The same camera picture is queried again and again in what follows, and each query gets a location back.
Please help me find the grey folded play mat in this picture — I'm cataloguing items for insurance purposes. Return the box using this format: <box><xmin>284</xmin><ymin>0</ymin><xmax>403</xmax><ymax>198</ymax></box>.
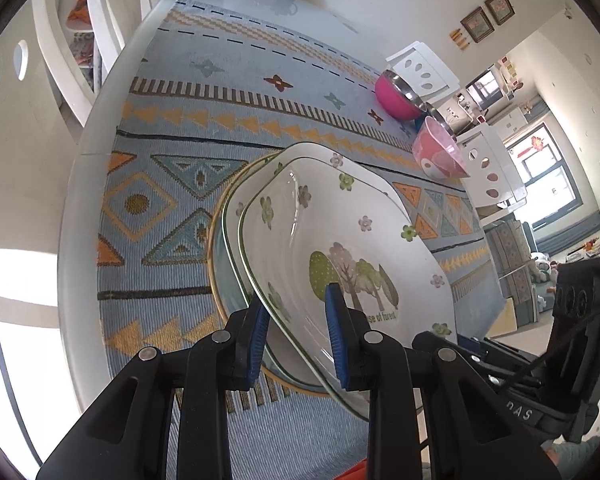
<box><xmin>484</xmin><ymin>220</ymin><xmax>542</xmax><ymax>332</ymax></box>

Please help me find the window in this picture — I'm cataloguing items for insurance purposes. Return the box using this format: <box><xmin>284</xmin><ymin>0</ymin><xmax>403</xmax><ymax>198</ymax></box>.
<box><xmin>505</xmin><ymin>124</ymin><xmax>587</xmax><ymax>217</ymax></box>

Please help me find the large tree print plate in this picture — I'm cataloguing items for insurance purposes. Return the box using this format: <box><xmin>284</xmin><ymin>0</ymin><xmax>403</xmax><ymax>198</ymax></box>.
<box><xmin>237</xmin><ymin>157</ymin><xmax>458</xmax><ymax>421</ymax></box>

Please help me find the person's right forearm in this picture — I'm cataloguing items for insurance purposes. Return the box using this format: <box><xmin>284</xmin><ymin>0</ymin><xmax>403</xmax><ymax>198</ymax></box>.
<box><xmin>544</xmin><ymin>435</ymin><xmax>600</xmax><ymax>480</ymax></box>

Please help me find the shelf with orange things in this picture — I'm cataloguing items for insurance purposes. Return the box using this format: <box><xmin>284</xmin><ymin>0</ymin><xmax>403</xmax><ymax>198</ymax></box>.
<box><xmin>60</xmin><ymin>0</ymin><xmax>102</xmax><ymax>92</ymax></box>

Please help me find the dark screen appliance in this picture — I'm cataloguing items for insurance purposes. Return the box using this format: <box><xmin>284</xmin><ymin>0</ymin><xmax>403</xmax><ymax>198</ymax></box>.
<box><xmin>465</xmin><ymin>70</ymin><xmax>503</xmax><ymax>110</ymax></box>

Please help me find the pink plastic bowl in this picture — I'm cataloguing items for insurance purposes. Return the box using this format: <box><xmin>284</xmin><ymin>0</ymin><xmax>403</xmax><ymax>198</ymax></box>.
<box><xmin>411</xmin><ymin>116</ymin><xmax>471</xmax><ymax>179</ymax></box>

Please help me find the magenta steel bowl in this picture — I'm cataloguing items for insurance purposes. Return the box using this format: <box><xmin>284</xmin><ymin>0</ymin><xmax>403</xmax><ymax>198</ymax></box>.
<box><xmin>375</xmin><ymin>70</ymin><xmax>427</xmax><ymax>122</ymax></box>

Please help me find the patterned woven table mat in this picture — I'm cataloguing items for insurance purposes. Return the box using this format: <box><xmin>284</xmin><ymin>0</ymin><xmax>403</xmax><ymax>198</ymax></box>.
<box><xmin>96</xmin><ymin>0</ymin><xmax>491</xmax><ymax>480</ymax></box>

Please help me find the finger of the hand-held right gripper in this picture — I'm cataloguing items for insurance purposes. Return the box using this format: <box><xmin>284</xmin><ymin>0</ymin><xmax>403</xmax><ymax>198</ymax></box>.
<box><xmin>457</xmin><ymin>335</ymin><xmax>548</xmax><ymax>396</ymax></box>
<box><xmin>412</xmin><ymin>331</ymin><xmax>460</xmax><ymax>357</ymax></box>

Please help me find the blue leaf gold-rimmed plate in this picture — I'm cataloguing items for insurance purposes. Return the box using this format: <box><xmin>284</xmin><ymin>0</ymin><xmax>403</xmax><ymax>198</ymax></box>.
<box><xmin>207</xmin><ymin>152</ymin><xmax>331</xmax><ymax>398</ymax></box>

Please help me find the black cable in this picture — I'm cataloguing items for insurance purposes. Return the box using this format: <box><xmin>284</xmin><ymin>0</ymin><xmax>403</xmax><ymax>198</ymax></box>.
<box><xmin>0</xmin><ymin>290</ymin><xmax>46</xmax><ymax>467</ymax></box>

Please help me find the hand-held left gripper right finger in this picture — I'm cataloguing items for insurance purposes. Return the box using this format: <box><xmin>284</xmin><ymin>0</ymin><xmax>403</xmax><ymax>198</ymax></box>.
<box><xmin>325</xmin><ymin>282</ymin><xmax>561</xmax><ymax>480</ymax></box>

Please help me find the small framed picture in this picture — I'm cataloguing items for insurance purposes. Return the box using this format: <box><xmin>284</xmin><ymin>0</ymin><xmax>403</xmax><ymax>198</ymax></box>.
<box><xmin>461</xmin><ymin>6</ymin><xmax>495</xmax><ymax>43</ymax></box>
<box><xmin>484</xmin><ymin>0</ymin><xmax>523</xmax><ymax>26</ymax></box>

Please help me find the white chair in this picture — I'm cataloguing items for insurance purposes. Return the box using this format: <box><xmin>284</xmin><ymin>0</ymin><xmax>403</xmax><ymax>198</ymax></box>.
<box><xmin>455</xmin><ymin>125</ymin><xmax>529</xmax><ymax>217</ymax></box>
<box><xmin>386</xmin><ymin>42</ymin><xmax>461</xmax><ymax>104</ymax></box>
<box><xmin>0</xmin><ymin>0</ymin><xmax>97</xmax><ymax>161</ymax></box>
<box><xmin>86</xmin><ymin>0</ymin><xmax>153</xmax><ymax>92</ymax></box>

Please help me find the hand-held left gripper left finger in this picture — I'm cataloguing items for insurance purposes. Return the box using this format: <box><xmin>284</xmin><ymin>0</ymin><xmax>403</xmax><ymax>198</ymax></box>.
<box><xmin>35</xmin><ymin>300</ymin><xmax>271</xmax><ymax>480</ymax></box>

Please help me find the small green flower plate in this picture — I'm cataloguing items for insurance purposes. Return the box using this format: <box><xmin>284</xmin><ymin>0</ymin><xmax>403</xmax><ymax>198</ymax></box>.
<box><xmin>221</xmin><ymin>141</ymin><xmax>421</xmax><ymax>391</ymax></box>

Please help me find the blue steel bowl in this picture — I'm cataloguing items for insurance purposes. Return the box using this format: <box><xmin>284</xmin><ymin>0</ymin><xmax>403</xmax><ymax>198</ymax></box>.
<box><xmin>420</xmin><ymin>101</ymin><xmax>457</xmax><ymax>134</ymax></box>

